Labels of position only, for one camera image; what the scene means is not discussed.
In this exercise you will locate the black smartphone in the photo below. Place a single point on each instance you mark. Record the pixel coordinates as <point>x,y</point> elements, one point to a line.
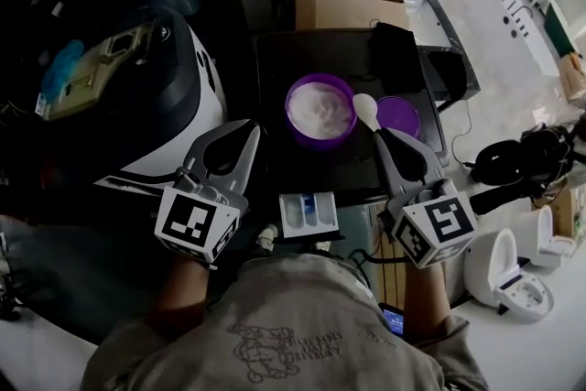
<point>393,319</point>

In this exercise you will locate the dark green board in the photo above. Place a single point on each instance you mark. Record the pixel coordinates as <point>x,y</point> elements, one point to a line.
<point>559,28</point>

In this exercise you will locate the black-topped washing machine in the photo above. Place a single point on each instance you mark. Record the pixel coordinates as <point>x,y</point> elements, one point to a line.
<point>284,59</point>

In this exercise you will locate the white plastic scoop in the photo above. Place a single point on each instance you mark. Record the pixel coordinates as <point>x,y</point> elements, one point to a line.
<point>365,107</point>

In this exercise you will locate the blue plastic bag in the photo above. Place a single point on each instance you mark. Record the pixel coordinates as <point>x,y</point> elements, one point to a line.
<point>64,66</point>

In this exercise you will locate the white toilet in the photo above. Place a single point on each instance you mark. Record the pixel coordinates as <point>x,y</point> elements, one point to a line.
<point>549,233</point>

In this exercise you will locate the person's white shoe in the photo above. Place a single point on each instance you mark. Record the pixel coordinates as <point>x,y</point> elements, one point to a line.
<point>268,237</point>
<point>322,246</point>

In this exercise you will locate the person's right forearm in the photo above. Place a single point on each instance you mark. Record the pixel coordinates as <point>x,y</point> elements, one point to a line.
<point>423,302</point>

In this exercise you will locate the person's left forearm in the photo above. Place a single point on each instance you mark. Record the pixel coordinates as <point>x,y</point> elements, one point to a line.
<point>183,288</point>

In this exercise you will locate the small cardboard box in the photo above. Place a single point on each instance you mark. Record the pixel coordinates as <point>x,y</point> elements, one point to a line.
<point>572,78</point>

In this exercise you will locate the black fabric pouch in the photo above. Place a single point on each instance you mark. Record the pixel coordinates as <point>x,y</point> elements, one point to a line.
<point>396,57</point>

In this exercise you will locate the person's grey printed shirt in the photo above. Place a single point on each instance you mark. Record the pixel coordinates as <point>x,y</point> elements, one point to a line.
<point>293,325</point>

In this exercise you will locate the purple round tub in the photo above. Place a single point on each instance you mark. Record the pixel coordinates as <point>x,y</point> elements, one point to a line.
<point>320,142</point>

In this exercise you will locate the purple round lid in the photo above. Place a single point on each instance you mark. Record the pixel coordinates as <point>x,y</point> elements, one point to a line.
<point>398,116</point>

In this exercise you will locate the white detergent powder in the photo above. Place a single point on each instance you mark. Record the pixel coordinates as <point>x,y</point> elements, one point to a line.
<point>320,107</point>

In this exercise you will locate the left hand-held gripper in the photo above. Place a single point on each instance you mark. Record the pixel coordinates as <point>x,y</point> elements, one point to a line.
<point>190,215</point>

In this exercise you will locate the black and white rounded appliance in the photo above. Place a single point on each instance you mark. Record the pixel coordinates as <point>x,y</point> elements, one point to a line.
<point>183,87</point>

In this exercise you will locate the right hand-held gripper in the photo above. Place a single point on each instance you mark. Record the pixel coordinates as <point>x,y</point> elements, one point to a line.
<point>435,220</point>

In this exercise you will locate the white washing machine detergent drawer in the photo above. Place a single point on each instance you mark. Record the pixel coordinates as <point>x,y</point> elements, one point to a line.
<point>307,215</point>

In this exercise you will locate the grey glass-topped cabinet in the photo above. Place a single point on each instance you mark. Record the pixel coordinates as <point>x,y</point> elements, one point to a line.
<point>439,36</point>

